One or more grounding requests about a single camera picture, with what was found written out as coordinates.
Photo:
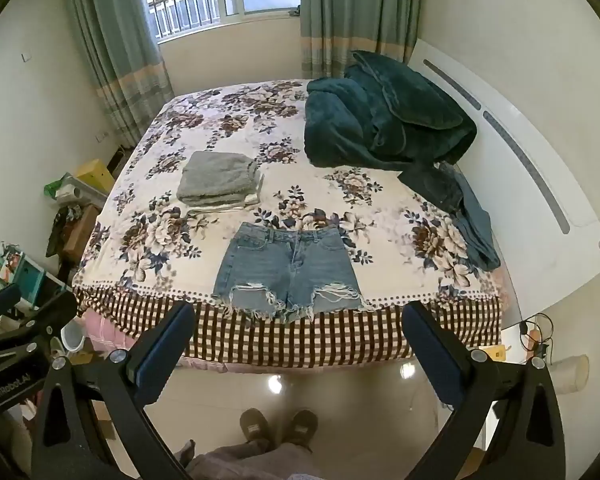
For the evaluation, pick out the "white plastic bin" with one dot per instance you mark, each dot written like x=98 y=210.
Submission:
x=72 y=336

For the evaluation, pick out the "teal striped curtain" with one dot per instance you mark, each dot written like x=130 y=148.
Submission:
x=112 y=55
x=357 y=15

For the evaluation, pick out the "person's trouser legs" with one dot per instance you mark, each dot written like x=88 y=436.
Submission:
x=250 y=462

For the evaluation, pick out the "dark blue jeans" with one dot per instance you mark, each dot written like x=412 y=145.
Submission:
x=462 y=210

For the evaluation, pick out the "dark teal fleece blanket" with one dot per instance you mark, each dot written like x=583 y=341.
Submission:
x=387 y=117

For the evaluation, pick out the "wall power socket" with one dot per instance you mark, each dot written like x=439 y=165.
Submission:
x=101 y=136

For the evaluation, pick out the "colourful picture box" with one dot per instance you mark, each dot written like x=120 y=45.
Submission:
x=22 y=272

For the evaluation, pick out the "floral bed sheet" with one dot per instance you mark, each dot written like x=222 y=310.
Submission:
x=290 y=220

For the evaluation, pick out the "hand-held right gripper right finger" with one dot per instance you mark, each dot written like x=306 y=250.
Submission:
x=434 y=355

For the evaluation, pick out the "brown wooden stool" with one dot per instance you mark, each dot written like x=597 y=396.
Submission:
x=72 y=232

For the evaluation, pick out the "folded grey clothes stack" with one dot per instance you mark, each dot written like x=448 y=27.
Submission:
x=219 y=180

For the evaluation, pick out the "blue denim shorts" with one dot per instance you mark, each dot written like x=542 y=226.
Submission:
x=288 y=272

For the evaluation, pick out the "yellow cardboard box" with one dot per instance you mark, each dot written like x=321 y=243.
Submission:
x=97 y=174

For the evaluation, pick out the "white bed headboard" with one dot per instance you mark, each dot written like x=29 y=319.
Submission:
x=522 y=180

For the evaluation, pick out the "brown slipper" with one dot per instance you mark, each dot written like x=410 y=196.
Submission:
x=300 y=427
x=254 y=426

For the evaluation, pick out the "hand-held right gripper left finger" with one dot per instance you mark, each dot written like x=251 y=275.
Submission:
x=161 y=355

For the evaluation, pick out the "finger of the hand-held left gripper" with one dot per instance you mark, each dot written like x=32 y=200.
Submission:
x=35 y=315

